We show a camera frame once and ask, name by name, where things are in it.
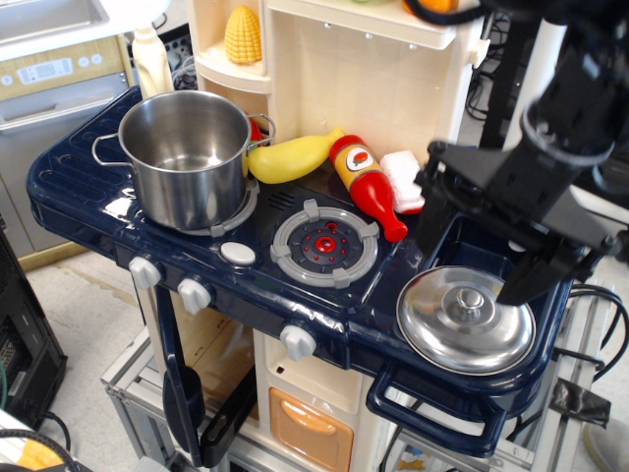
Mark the orange toy oven drawer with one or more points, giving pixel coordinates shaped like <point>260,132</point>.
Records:
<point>318,437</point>

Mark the orange toy fruit on shelf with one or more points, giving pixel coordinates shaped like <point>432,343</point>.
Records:
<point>439,7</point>

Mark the cream toy bottle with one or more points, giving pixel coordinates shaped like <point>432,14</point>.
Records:
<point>150,58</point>

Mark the white oval stove button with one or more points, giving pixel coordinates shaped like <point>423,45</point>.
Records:
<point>238,254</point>

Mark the grey toy stove burner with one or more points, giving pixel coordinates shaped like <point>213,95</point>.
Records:
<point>325,246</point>

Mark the grey left stove knob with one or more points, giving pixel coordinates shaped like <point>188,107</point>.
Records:
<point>145,274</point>

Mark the black computer case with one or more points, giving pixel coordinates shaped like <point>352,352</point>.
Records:
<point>33,364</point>

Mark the stainless steel pot lid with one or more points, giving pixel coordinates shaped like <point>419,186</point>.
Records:
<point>451,317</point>

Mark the red toy ketchup bottle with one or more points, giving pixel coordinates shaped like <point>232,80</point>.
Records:
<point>367,185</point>

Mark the yellow object bottom left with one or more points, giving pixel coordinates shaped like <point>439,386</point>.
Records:
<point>37,456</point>

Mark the grey right stove knob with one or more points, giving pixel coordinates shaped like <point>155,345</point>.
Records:
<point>299,343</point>

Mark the grey stove knob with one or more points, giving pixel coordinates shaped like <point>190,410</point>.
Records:
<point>145,274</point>
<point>194,295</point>
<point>299,343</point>

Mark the red toy behind pot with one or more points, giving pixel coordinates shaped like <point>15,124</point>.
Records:
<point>256,134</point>

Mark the white and red toy sponge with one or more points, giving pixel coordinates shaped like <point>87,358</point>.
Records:
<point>401,169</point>

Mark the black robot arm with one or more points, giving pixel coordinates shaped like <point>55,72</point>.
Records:
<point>579,122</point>

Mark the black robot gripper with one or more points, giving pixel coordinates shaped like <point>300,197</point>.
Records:
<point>522,194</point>

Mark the grey middle stove knob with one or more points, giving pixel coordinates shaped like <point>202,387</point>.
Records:
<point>194,295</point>

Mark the yellow toy corn cob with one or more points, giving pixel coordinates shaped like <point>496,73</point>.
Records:
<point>242,38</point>

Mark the navy toy kitchen counter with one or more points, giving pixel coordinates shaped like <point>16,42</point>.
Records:
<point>80,190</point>

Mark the cream toy kitchen cabinet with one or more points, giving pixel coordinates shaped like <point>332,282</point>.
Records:
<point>370,69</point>

